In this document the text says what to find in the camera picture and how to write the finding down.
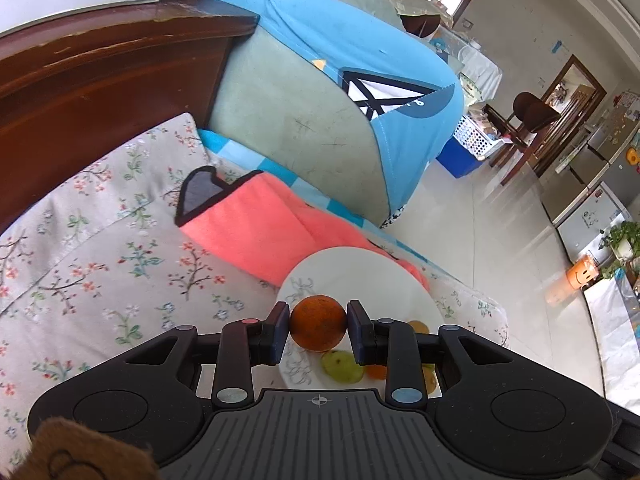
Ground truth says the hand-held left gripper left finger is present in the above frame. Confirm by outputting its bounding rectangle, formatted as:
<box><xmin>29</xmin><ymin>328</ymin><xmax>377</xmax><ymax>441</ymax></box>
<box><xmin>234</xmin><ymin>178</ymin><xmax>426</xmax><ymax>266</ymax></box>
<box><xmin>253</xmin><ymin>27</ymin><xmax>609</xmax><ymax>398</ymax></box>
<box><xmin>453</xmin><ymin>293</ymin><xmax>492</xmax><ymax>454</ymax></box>
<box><xmin>122</xmin><ymin>301</ymin><xmax>291</xmax><ymax>409</ymax></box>

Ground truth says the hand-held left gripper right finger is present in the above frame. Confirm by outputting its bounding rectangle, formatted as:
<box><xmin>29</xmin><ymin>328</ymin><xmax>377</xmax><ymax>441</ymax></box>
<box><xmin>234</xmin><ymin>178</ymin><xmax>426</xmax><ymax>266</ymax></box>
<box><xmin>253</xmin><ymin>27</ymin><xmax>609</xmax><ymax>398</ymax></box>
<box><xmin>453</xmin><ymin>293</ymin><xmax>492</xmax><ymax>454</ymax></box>
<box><xmin>346</xmin><ymin>300</ymin><xmax>522</xmax><ymax>407</ymax></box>

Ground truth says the white plate with line drawings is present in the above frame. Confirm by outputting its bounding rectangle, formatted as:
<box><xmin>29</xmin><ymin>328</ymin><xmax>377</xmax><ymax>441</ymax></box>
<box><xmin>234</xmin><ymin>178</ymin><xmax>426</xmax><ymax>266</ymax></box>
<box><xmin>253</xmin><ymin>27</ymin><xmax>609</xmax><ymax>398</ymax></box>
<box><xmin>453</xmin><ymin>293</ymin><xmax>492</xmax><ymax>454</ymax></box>
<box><xmin>276</xmin><ymin>246</ymin><xmax>445</xmax><ymax>401</ymax></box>

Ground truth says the round green fruit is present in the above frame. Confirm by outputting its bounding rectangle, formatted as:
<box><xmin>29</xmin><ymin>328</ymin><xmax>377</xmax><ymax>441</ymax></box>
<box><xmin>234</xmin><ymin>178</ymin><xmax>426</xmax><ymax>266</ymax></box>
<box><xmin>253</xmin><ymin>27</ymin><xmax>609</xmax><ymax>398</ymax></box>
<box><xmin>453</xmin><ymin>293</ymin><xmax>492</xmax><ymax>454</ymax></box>
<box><xmin>320</xmin><ymin>350</ymin><xmax>365</xmax><ymax>385</ymax></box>

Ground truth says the pink plush cushion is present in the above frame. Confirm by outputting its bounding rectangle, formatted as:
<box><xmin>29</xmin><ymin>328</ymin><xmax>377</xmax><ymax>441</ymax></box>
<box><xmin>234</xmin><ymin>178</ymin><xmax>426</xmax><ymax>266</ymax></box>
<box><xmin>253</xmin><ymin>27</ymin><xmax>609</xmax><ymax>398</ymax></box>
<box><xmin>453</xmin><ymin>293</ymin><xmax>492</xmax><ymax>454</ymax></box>
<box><xmin>175</xmin><ymin>166</ymin><xmax>431</xmax><ymax>291</ymax></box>

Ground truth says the houndstooth cushion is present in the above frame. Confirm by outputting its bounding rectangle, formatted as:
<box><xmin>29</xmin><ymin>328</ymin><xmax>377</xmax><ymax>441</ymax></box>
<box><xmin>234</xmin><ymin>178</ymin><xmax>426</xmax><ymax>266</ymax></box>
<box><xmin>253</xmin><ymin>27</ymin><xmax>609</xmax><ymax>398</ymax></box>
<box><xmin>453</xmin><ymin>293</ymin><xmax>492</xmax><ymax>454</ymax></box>
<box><xmin>380</xmin><ymin>205</ymin><xmax>411</xmax><ymax>230</ymax></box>

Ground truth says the floral sofa cover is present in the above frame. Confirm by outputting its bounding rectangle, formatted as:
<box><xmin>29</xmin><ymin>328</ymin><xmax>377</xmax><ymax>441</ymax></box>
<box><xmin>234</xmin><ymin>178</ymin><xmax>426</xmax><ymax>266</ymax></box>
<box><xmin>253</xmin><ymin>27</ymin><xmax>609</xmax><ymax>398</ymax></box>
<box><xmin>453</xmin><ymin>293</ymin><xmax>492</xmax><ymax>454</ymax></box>
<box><xmin>0</xmin><ymin>112</ymin><xmax>510</xmax><ymax>461</ymax></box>

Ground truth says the blue plastic bin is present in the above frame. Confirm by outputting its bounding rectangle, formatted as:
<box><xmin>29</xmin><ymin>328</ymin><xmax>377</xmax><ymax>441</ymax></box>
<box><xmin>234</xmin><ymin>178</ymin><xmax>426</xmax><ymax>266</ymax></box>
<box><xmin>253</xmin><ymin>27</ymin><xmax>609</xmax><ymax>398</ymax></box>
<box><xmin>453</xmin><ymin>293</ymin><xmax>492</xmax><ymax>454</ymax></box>
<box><xmin>436</xmin><ymin>136</ymin><xmax>485</xmax><ymax>179</ymax></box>

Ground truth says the grey-green cushion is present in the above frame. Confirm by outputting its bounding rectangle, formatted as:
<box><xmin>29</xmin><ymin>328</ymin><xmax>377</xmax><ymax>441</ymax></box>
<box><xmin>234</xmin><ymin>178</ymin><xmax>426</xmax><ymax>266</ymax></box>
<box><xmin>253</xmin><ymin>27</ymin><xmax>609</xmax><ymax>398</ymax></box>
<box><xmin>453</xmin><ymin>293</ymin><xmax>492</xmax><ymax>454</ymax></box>
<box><xmin>207</xmin><ymin>0</ymin><xmax>416</xmax><ymax>221</ymax></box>

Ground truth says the white plastic basket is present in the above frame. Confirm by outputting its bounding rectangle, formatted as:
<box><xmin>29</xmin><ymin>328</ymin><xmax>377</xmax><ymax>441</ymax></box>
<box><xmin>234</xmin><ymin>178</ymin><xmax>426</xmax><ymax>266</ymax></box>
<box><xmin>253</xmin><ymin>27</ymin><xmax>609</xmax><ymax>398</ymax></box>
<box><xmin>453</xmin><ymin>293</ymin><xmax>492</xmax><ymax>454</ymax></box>
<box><xmin>452</xmin><ymin>114</ymin><xmax>513</xmax><ymax>161</ymax></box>

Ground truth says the orange smiley bucket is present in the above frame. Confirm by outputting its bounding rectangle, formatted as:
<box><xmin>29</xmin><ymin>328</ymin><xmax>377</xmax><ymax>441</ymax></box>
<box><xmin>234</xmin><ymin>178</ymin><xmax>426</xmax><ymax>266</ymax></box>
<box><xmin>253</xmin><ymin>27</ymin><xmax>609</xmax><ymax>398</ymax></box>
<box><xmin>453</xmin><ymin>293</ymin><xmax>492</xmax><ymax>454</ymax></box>
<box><xmin>566</xmin><ymin>256</ymin><xmax>600</xmax><ymax>292</ymax></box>

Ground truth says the brown plush toy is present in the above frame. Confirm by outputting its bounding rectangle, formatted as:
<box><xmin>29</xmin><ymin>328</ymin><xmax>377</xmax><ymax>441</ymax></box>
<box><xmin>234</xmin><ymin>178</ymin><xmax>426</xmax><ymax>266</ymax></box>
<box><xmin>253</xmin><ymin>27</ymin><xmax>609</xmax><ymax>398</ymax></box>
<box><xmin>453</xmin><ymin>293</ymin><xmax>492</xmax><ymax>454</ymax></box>
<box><xmin>10</xmin><ymin>417</ymin><xmax>162</xmax><ymax>480</ymax></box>

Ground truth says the blue printed cloth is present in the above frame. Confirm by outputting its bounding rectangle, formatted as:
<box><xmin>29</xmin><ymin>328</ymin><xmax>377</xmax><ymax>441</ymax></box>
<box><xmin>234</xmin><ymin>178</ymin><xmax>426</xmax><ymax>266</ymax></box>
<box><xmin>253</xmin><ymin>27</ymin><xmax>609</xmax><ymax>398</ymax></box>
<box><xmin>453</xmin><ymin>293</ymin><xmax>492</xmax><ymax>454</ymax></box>
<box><xmin>167</xmin><ymin>0</ymin><xmax>465</xmax><ymax>221</ymax></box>

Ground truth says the green potted plant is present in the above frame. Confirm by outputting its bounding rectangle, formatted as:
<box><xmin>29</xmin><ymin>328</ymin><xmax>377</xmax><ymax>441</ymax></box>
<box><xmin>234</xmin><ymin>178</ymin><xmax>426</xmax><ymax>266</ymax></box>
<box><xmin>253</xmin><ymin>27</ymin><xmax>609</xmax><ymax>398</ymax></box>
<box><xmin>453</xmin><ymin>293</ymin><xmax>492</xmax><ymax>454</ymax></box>
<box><xmin>598</xmin><ymin>220</ymin><xmax>640</xmax><ymax>281</ymax></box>

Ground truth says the dark brown chair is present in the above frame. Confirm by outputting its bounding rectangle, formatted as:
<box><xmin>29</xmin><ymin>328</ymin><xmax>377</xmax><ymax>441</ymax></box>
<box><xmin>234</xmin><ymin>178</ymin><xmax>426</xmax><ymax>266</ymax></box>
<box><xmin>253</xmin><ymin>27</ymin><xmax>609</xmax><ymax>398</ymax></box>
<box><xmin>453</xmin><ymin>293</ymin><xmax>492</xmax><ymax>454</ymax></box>
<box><xmin>492</xmin><ymin>91</ymin><xmax>562</xmax><ymax>186</ymax></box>

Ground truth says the table with white cloth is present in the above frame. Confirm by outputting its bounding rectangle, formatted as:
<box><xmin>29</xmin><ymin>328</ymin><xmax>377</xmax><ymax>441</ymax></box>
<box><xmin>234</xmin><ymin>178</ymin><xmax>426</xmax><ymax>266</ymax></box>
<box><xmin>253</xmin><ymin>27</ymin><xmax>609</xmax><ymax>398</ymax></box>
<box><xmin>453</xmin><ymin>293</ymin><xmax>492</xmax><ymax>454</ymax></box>
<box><xmin>430</xmin><ymin>27</ymin><xmax>502</xmax><ymax>103</ymax></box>

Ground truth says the silver refrigerator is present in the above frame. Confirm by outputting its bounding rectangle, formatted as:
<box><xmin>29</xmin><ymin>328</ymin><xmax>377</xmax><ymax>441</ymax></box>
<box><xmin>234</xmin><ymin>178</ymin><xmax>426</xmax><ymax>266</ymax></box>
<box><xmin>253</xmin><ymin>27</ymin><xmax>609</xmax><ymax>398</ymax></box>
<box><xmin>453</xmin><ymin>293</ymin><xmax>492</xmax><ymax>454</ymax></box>
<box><xmin>570</xmin><ymin>100</ymin><xmax>640</xmax><ymax>208</ymax></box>

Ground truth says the brown wooden door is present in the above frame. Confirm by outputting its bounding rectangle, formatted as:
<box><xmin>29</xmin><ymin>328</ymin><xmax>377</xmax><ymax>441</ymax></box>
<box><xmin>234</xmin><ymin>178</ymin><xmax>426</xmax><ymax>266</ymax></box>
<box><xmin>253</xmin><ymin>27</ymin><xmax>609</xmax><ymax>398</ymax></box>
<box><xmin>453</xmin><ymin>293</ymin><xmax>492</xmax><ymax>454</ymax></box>
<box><xmin>532</xmin><ymin>55</ymin><xmax>607</xmax><ymax>176</ymax></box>

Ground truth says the brown wooden furniture frame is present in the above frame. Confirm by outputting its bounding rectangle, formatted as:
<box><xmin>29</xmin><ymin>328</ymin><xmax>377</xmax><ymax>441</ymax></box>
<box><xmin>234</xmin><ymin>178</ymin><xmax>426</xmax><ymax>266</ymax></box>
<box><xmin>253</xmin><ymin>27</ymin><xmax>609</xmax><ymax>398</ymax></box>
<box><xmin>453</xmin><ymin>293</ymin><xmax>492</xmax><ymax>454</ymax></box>
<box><xmin>0</xmin><ymin>0</ymin><xmax>261</xmax><ymax>233</ymax></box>

